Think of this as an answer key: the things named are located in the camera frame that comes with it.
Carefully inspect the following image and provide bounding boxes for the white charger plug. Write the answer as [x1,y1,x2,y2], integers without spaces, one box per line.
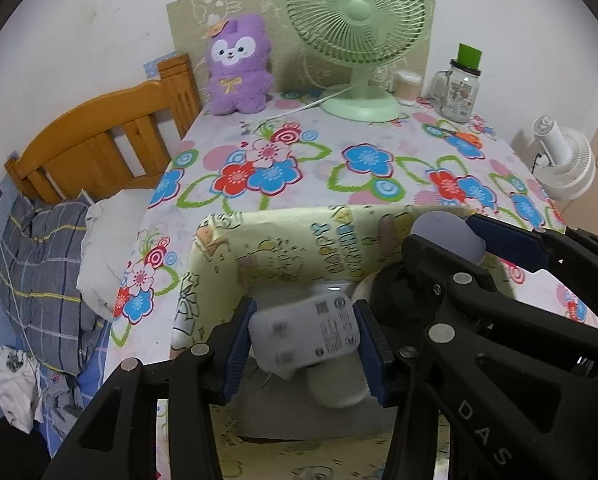
[249,294,365,380]

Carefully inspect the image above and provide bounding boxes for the yellow printed storage box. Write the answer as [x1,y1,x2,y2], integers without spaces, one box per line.
[154,204,510,480]

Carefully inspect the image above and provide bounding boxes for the white round device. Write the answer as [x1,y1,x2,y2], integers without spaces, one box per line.
[306,360,371,408]

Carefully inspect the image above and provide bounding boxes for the green desk fan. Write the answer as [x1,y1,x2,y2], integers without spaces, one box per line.
[285,0,427,122]

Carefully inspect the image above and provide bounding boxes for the cotton swab container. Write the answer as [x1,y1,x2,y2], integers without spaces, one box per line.
[393,71,424,107]

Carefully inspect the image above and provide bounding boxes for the white floor fan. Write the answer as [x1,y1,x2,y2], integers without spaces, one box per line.
[532,115,597,201]

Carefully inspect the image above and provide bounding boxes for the blue bed sheet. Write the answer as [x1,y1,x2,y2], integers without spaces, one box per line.
[34,345,110,441]

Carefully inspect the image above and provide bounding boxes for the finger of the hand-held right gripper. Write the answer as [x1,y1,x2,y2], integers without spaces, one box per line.
[402,234,498,322]
[466,214,580,281]

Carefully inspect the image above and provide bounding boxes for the white printed garment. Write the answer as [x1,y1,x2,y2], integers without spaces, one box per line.
[0,345,42,433]

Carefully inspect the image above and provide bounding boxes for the purple plush toy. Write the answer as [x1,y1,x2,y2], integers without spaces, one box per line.
[206,14,276,116]

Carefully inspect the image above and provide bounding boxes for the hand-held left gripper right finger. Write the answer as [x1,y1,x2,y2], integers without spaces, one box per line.
[355,300,455,480]

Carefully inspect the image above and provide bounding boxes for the light blue paper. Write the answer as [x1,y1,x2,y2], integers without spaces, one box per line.
[143,52,177,81]

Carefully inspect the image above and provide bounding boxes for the white pillow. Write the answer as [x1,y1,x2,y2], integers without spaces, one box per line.
[76,190,152,321]

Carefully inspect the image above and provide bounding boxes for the glass jar mug green lid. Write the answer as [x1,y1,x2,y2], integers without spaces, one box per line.
[431,43,481,123]

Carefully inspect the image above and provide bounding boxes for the grey plaid blanket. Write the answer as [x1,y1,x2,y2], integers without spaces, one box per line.
[0,195,110,376]

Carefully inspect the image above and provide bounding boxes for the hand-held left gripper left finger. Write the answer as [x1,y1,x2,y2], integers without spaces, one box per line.
[49,296,257,480]

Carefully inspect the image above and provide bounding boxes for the white fan power cable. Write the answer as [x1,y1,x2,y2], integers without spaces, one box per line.
[251,85,352,126]

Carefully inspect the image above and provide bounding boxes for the green patterned backdrop board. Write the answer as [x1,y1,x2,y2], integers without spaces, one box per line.
[166,0,436,98]

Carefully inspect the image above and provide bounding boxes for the orange handled scissors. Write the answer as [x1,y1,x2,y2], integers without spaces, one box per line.
[444,127,482,148]

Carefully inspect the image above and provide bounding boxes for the wooden bed headboard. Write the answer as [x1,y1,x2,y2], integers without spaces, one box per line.
[5,53,202,205]

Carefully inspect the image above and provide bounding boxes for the lavender oval case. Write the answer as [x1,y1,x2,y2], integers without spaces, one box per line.
[411,211,486,266]

